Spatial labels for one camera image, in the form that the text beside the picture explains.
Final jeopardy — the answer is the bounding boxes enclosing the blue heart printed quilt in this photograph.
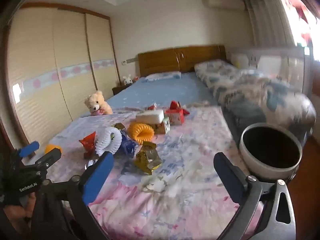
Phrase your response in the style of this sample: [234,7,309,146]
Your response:
[194,59,317,140]

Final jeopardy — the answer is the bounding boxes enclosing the white foam block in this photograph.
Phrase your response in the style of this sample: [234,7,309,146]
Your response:
[136,109,165,124]

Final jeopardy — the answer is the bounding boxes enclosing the small orange foam net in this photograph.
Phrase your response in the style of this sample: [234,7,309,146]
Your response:
[44,144,63,155]

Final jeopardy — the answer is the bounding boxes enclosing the person's left hand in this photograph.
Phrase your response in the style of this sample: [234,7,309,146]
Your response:
[4,195,34,220]

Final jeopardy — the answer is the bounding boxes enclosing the dark wooden nightstand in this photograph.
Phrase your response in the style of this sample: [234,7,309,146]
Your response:
[112,82,133,96]

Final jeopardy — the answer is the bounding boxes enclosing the wooden headboard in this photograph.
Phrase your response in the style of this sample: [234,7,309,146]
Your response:
[138,44,227,77]

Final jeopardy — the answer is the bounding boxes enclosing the bed with blue sheet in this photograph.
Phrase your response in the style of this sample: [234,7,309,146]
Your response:
[106,71,220,113]

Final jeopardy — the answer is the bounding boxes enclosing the pink floral blanket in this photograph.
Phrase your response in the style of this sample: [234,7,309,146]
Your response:
[47,106,265,240]

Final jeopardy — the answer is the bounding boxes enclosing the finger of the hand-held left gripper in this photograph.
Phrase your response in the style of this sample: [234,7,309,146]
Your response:
[35,147,62,170]
[19,141,40,157]

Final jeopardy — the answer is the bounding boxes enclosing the large orange foam net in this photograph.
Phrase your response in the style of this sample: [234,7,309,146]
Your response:
[128,122,155,145]

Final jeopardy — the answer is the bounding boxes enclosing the white bin with black bag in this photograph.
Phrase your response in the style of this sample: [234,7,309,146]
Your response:
[239,123,303,179]

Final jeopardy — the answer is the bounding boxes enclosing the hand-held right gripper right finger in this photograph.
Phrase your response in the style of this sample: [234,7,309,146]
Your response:
[214,152,297,240]

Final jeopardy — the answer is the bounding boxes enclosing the red hanging clothes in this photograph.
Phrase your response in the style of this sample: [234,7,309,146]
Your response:
[299,15,314,46]

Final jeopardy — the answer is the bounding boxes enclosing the blue foil wrapper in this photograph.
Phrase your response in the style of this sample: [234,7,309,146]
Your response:
[117,134,138,158]

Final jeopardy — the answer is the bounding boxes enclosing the beige sliding door wardrobe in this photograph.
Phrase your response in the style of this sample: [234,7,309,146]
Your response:
[5,2,120,160]

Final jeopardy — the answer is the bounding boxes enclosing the cream teddy bear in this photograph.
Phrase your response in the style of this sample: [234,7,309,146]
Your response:
[84,91,113,116]

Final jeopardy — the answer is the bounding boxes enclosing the green drink carton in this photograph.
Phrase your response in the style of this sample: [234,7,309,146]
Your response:
[150,117,171,135]

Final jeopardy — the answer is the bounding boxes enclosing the red and white carton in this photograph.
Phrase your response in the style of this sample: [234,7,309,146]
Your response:
[165,109,185,125]

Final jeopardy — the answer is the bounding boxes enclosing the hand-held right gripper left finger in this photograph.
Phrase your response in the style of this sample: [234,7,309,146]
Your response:
[30,152,115,240]

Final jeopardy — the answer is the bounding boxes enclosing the white air conditioner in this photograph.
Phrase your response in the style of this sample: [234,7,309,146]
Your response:
[206,0,247,12]

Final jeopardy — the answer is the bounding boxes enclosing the large gold foil wrapper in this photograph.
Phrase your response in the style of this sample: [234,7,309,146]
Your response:
[135,141,163,175]

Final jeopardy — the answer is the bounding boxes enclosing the red foil wrapper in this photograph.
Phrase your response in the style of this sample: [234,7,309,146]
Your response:
[79,131,98,159]

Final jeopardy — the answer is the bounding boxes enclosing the bright window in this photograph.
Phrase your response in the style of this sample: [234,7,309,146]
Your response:
[277,0,320,63]

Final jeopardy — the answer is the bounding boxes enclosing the grey patterned curtain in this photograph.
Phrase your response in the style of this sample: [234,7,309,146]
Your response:
[244,0,295,48]

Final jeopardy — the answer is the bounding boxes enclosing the blue printed pillow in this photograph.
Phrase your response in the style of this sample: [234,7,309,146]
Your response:
[144,71,182,82]

